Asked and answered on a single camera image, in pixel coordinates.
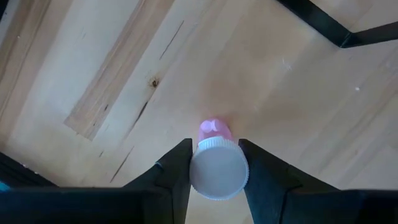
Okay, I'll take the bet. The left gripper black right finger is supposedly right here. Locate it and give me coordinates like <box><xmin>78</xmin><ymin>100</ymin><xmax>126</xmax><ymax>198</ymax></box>
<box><xmin>238</xmin><ymin>139</ymin><xmax>398</xmax><ymax>224</ymax></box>

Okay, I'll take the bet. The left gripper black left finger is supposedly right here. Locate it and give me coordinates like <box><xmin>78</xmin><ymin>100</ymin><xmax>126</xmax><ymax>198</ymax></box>
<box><xmin>96</xmin><ymin>139</ymin><xmax>193</xmax><ymax>224</ymax></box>

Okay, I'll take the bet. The purple pill bottle white cap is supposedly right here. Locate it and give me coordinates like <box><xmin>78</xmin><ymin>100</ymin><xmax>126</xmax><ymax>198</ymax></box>
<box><xmin>189</xmin><ymin>117</ymin><xmax>249</xmax><ymax>200</ymax></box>

